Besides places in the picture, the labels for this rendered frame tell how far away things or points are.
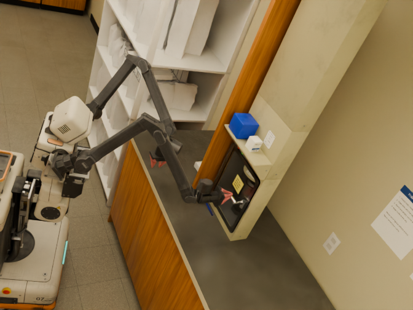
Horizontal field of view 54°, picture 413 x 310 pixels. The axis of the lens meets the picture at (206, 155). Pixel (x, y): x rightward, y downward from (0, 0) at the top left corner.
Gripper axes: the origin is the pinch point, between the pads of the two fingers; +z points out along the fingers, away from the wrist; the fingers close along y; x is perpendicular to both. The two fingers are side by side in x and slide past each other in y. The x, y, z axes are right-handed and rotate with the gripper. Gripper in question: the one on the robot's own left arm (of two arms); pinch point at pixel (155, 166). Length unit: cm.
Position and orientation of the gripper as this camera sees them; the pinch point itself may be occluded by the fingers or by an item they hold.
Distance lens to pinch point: 232.0
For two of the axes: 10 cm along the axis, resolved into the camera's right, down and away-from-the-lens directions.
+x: -3.9, -6.5, 6.5
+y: 8.6, -0.1, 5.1
